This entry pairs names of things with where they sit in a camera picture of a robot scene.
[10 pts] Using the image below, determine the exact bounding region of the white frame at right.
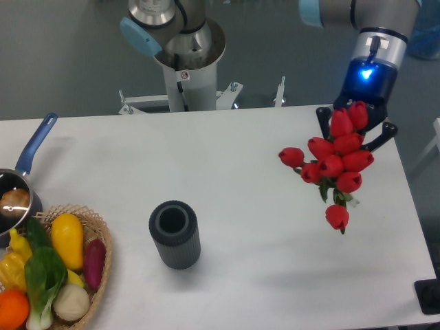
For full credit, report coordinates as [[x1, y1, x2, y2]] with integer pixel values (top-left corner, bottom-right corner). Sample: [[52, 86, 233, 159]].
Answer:
[[408, 118, 439, 182]]

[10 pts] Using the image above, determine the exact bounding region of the yellow lemon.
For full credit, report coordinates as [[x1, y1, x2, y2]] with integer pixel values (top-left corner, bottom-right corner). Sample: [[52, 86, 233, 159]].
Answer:
[[67, 269, 85, 287]]

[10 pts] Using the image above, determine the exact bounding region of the blue handled saucepan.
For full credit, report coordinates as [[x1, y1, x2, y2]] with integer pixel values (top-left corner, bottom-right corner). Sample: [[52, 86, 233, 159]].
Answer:
[[1, 113, 58, 248]]

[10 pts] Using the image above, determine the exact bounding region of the orange fruit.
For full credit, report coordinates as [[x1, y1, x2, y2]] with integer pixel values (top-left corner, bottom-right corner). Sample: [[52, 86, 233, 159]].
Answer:
[[1, 289, 30, 329]]

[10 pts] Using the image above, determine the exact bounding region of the woven bamboo basket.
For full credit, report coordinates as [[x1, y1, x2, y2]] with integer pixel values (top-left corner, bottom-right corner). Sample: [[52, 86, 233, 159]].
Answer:
[[0, 203, 113, 330]]

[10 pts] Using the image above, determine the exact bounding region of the black box at table edge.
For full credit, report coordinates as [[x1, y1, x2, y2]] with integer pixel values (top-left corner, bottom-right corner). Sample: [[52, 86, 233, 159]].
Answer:
[[414, 279, 439, 315]]

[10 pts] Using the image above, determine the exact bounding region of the yellow bell pepper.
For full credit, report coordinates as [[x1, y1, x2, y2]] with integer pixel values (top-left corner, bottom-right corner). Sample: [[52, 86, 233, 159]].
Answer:
[[1, 228, 32, 293]]

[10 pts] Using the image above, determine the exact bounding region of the yellow squash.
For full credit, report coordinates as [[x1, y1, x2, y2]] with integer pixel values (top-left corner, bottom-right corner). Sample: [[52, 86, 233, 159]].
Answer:
[[51, 213, 84, 272]]

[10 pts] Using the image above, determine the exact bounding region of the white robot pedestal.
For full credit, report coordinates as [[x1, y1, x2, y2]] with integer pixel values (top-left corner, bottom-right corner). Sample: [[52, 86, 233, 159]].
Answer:
[[118, 20, 287, 116]]

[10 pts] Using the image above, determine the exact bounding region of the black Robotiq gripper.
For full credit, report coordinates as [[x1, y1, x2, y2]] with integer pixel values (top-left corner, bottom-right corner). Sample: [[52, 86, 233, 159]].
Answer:
[[316, 59, 398, 152]]

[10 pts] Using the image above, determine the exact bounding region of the blue translucent container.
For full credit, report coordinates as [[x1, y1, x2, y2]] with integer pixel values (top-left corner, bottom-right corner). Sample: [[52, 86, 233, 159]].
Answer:
[[406, 0, 439, 61]]

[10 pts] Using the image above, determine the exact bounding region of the white garlic bulb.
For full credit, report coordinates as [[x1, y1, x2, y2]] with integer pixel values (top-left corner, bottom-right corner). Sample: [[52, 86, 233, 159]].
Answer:
[[53, 284, 90, 322]]

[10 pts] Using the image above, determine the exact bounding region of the purple eggplant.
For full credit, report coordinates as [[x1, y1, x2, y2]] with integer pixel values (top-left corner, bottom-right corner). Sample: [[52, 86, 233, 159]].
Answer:
[[83, 239, 106, 291]]

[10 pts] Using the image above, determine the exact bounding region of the green bok choy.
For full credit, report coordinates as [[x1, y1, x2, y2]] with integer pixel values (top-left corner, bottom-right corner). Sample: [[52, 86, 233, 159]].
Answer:
[[25, 247, 67, 329]]

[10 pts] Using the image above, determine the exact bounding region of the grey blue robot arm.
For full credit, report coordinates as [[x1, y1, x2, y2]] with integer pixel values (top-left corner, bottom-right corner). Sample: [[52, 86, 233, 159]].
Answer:
[[120, 1, 421, 151]]

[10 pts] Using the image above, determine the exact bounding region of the red tulip bouquet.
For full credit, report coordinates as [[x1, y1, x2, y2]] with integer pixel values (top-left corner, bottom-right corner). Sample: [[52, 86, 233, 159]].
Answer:
[[278, 101, 374, 234]]

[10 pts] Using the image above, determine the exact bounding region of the green cucumber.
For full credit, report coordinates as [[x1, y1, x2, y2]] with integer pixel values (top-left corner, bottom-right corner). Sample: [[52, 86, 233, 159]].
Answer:
[[25, 217, 52, 252]]

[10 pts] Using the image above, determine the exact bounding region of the dark grey ribbed vase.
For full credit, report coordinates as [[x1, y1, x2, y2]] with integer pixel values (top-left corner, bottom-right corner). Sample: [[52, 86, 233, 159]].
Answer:
[[148, 200, 201, 270]]

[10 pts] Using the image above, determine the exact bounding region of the brown bun in pan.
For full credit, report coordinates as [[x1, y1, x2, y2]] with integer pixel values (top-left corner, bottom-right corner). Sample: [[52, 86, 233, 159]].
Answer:
[[1, 188, 30, 218]]

